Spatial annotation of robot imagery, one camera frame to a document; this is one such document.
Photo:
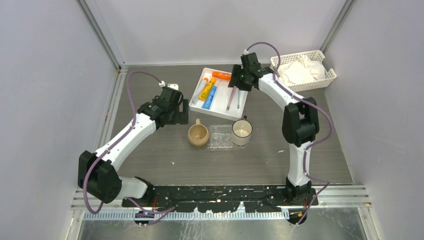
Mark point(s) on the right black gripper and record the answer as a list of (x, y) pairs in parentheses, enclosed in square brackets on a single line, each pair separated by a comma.
[(235, 80)]

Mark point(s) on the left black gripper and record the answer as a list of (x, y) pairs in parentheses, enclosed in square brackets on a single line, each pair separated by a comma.
[(181, 117)]

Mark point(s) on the tan ceramic mug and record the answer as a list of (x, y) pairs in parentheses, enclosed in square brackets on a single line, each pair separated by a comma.
[(198, 135)]

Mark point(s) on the white plastic bin tray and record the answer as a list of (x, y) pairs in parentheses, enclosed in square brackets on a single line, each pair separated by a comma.
[(220, 100)]

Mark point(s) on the white ribbed mug black rim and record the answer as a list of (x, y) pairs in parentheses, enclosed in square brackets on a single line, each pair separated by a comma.
[(242, 130)]

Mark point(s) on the clear oval glass tray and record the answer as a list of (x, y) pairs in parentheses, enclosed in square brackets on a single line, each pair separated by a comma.
[(207, 148)]

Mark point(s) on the clear rectangular holder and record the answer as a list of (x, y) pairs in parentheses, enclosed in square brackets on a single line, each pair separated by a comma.
[(221, 137)]

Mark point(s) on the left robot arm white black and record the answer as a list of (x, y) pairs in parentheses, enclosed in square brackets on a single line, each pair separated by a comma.
[(97, 171)]

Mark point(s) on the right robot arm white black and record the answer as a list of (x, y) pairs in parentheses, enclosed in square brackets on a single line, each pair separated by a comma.
[(300, 123)]

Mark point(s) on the orange toothpaste tube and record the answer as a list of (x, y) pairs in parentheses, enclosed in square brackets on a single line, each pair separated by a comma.
[(221, 75)]

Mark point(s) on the pink toothbrush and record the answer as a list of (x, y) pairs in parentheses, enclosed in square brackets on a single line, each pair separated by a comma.
[(231, 97)]

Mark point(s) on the blue toothpaste tube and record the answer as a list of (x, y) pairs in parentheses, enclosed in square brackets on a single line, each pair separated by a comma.
[(208, 102)]

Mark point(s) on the yellow toothpaste tube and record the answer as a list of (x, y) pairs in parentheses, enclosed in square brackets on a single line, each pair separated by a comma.
[(206, 91)]

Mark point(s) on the white toothpaste tube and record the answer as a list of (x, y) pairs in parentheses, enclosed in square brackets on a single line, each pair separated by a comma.
[(199, 90)]

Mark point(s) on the white perforated basket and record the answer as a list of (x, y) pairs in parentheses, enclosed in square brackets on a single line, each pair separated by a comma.
[(315, 55)]

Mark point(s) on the white cloth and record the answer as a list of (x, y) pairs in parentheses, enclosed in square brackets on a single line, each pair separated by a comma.
[(302, 70)]

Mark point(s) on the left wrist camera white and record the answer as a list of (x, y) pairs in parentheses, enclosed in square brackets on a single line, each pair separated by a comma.
[(173, 86)]

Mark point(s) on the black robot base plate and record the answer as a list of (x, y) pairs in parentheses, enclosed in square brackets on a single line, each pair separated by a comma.
[(298, 215)]

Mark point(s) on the aluminium frame rail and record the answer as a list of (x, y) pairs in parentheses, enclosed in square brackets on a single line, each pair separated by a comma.
[(331, 196)]

